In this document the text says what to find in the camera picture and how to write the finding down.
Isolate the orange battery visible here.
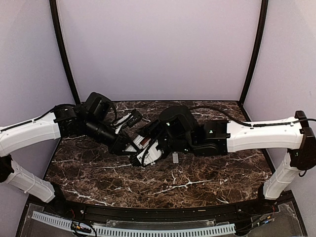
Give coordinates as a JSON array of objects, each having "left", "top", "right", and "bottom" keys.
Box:
[{"left": 140, "top": 137, "right": 151, "bottom": 147}]

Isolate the white battery cover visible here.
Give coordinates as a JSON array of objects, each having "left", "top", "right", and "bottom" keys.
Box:
[{"left": 172, "top": 152, "right": 179, "bottom": 163}]

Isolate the white remote control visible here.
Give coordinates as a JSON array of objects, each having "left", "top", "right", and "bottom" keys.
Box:
[{"left": 125, "top": 135, "right": 151, "bottom": 152}]

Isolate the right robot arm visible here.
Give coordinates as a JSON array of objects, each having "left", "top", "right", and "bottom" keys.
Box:
[{"left": 137, "top": 105, "right": 316, "bottom": 214}]

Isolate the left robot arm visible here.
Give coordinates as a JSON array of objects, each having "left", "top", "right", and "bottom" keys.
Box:
[{"left": 0, "top": 92, "right": 142, "bottom": 215}]

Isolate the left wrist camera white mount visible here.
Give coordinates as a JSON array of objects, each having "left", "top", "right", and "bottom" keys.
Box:
[{"left": 113, "top": 110, "right": 142, "bottom": 133}]

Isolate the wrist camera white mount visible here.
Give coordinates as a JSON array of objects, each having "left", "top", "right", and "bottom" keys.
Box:
[
  {"left": 126, "top": 140, "right": 163, "bottom": 167},
  {"left": 113, "top": 110, "right": 142, "bottom": 133}
]

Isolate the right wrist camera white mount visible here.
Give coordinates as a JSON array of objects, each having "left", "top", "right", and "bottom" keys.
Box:
[{"left": 126, "top": 140, "right": 163, "bottom": 167}]

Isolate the black front rail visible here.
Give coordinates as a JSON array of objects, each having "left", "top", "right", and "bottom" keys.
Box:
[{"left": 27, "top": 191, "right": 294, "bottom": 224}]

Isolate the white slotted cable duct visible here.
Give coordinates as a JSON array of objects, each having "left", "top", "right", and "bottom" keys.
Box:
[{"left": 32, "top": 211, "right": 236, "bottom": 237}]

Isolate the left black frame post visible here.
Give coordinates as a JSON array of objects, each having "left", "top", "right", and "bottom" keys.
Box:
[{"left": 49, "top": 0, "right": 80, "bottom": 105}]

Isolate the black frame post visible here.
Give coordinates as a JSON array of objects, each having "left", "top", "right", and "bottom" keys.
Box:
[
  {"left": 49, "top": 0, "right": 80, "bottom": 105},
  {"left": 239, "top": 0, "right": 269, "bottom": 106}
]

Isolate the right black frame post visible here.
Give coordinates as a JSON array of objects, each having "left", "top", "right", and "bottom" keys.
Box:
[{"left": 239, "top": 0, "right": 269, "bottom": 106}]

